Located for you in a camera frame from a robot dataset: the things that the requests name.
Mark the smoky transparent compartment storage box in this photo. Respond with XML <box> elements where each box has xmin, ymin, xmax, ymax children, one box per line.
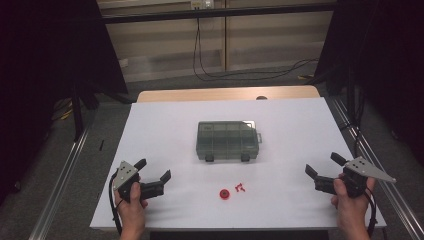
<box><xmin>195</xmin><ymin>120</ymin><xmax>263</xmax><ymax>163</ymax></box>

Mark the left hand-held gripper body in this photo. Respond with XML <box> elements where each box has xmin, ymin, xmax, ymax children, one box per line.
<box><xmin>113</xmin><ymin>160</ymin><xmax>141</xmax><ymax>204</ymax></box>

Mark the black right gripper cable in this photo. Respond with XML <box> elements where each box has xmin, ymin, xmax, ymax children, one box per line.
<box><xmin>363</xmin><ymin>188</ymin><xmax>378</xmax><ymax>238</ymax></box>

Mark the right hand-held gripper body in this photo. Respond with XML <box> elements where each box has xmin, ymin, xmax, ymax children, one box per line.
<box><xmin>341</xmin><ymin>156</ymin><xmax>397</xmax><ymax>199</ymax></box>

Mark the person's left hand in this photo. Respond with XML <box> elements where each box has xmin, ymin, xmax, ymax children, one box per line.
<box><xmin>114</xmin><ymin>182</ymin><xmax>149</xmax><ymax>234</ymax></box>

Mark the yellow cable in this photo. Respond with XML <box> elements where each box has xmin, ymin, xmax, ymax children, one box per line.
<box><xmin>51</xmin><ymin>99</ymin><xmax>74</xmax><ymax>122</ymax></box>

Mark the black metal stand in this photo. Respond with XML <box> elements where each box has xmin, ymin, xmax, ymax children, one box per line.
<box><xmin>70</xmin><ymin>83</ymin><xmax>85</xmax><ymax>142</ymax></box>

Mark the black curtain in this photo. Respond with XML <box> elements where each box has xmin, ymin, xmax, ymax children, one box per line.
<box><xmin>0</xmin><ymin>0</ymin><xmax>129</xmax><ymax>204</ymax></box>
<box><xmin>314</xmin><ymin>0</ymin><xmax>424</xmax><ymax>164</ymax></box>

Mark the light wooden table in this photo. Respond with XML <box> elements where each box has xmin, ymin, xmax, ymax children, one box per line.
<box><xmin>137</xmin><ymin>85</ymin><xmax>321</xmax><ymax>103</ymax></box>

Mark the white wall socket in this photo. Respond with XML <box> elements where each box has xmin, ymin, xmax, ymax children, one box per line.
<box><xmin>190</xmin><ymin>0</ymin><xmax>215</xmax><ymax>10</ymax></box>

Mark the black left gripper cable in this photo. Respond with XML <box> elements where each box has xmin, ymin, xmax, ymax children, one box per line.
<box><xmin>108</xmin><ymin>169</ymin><xmax>123</xmax><ymax>236</ymax></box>

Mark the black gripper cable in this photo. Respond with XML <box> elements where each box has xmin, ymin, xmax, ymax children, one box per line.
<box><xmin>363</xmin><ymin>188</ymin><xmax>378</xmax><ymax>238</ymax></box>
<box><xmin>108</xmin><ymin>169</ymin><xmax>123</xmax><ymax>236</ymax></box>

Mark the person's right hand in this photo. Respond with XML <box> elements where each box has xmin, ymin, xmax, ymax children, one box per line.
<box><xmin>330</xmin><ymin>173</ymin><xmax>376</xmax><ymax>228</ymax></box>

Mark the black floor cable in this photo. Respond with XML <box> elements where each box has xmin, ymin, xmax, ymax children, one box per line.
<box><xmin>192</xmin><ymin>18</ymin><xmax>319</xmax><ymax>82</ymax></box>

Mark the metal floor rail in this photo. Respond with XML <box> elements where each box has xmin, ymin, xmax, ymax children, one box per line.
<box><xmin>28</xmin><ymin>128</ymin><xmax>91</xmax><ymax>240</ymax></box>
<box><xmin>328</xmin><ymin>96</ymin><xmax>424</xmax><ymax>240</ymax></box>

